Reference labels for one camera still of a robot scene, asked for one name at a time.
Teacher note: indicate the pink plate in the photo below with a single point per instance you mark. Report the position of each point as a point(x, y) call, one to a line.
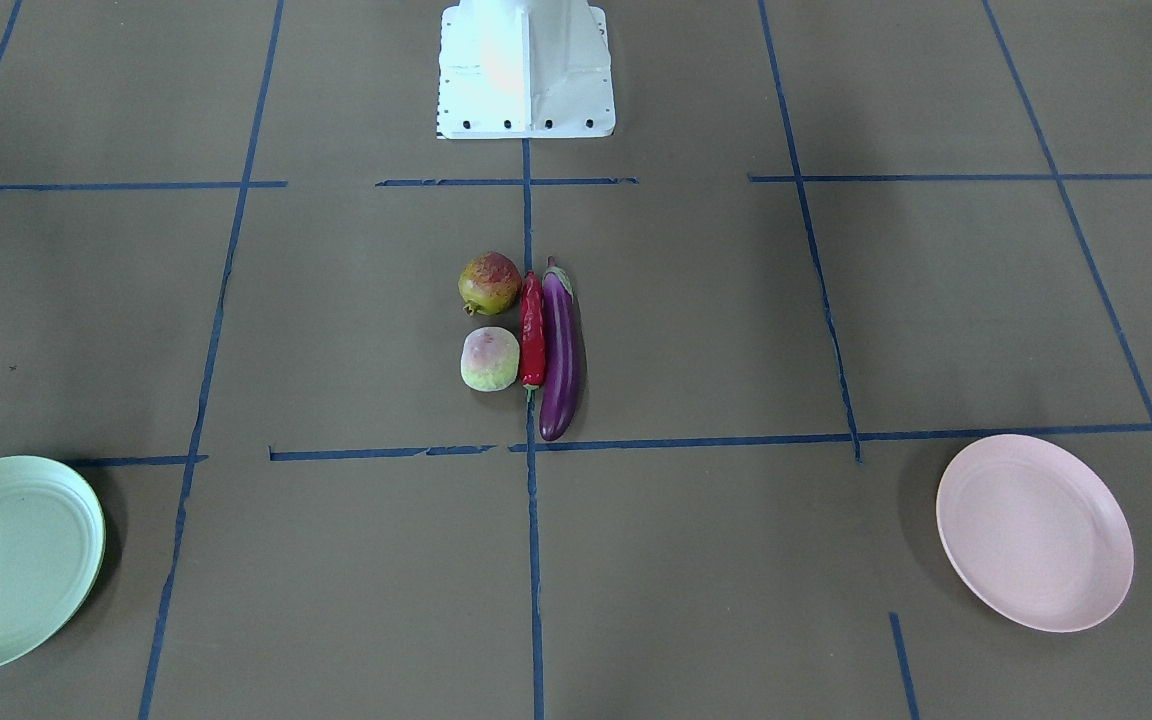
point(1035, 534)

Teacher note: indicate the pale green pink peach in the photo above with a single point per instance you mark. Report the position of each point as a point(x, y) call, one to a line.
point(490, 359)

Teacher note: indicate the light green plate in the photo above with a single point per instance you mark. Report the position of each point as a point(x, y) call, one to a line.
point(52, 544)

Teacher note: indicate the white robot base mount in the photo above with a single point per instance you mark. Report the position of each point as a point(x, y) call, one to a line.
point(524, 69)

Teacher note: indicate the red chili pepper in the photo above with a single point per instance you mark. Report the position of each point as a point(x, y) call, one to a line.
point(533, 346)

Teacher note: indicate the purple eggplant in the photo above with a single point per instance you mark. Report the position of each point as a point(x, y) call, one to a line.
point(563, 383)

